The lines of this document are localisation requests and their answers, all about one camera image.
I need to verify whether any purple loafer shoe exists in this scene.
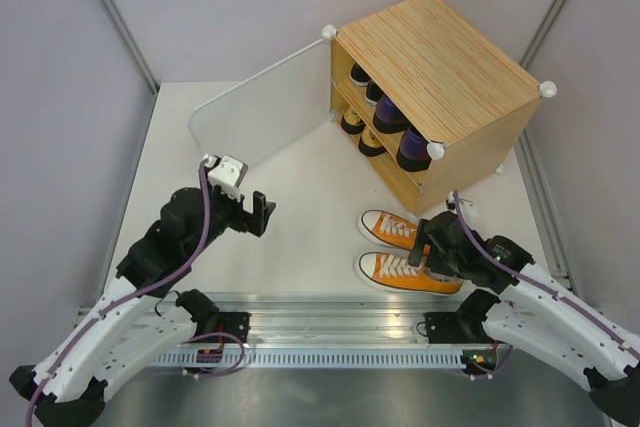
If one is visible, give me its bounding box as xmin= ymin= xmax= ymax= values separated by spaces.
xmin=373 ymin=95 xmax=411 ymax=134
xmin=396 ymin=126 xmax=431 ymax=172

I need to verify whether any black canvas sneaker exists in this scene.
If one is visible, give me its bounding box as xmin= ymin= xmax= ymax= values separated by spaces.
xmin=349 ymin=63 xmax=371 ymax=87
xmin=365 ymin=81 xmax=384 ymax=106

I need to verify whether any white slotted cable duct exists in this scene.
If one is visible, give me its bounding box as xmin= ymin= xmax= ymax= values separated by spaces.
xmin=151 ymin=347 xmax=466 ymax=370

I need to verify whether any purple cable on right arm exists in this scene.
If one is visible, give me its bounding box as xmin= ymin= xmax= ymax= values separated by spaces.
xmin=452 ymin=191 xmax=640 ymax=363

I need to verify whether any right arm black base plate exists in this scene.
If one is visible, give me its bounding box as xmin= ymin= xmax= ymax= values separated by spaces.
xmin=415 ymin=312 xmax=469 ymax=345

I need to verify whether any white translucent cabinet door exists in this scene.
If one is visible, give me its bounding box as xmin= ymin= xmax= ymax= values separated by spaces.
xmin=188 ymin=40 xmax=331 ymax=167

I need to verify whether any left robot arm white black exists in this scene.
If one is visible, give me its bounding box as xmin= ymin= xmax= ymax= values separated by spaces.
xmin=9 ymin=187 xmax=276 ymax=426

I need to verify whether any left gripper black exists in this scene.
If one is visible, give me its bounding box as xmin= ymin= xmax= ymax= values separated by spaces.
xmin=186 ymin=166 xmax=275 ymax=258

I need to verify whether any aluminium rail frame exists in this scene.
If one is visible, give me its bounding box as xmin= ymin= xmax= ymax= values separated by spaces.
xmin=69 ymin=271 xmax=616 ymax=348

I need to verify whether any gold heeled shoe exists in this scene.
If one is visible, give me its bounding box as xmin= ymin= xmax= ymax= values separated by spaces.
xmin=340 ymin=107 xmax=366 ymax=135
xmin=358 ymin=127 xmax=387 ymax=158

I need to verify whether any wooden two-shelf shoe cabinet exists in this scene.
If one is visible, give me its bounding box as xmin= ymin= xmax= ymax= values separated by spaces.
xmin=322 ymin=0 xmax=557 ymax=213

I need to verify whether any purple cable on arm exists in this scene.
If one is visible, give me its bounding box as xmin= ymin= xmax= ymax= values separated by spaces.
xmin=24 ymin=156 xmax=246 ymax=418
xmin=452 ymin=191 xmax=640 ymax=363

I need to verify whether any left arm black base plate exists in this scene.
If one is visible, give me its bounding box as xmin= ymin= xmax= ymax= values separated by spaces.
xmin=196 ymin=312 xmax=251 ymax=343

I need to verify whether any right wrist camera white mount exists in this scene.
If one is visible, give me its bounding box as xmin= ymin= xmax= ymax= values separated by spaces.
xmin=445 ymin=191 xmax=480 ymax=225

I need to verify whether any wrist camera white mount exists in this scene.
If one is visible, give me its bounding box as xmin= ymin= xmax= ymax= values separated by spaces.
xmin=203 ymin=155 xmax=249 ymax=201
xmin=445 ymin=191 xmax=480 ymax=225

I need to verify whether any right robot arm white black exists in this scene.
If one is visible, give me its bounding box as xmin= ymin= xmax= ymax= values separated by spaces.
xmin=409 ymin=211 xmax=639 ymax=426

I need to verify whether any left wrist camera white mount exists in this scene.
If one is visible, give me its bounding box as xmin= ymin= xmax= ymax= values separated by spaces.
xmin=203 ymin=155 xmax=249 ymax=201

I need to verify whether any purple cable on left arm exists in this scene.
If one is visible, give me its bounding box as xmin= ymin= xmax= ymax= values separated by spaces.
xmin=24 ymin=156 xmax=246 ymax=418

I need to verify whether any orange canvas sneaker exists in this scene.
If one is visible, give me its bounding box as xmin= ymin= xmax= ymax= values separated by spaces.
xmin=357 ymin=209 xmax=417 ymax=251
xmin=355 ymin=252 xmax=463 ymax=295

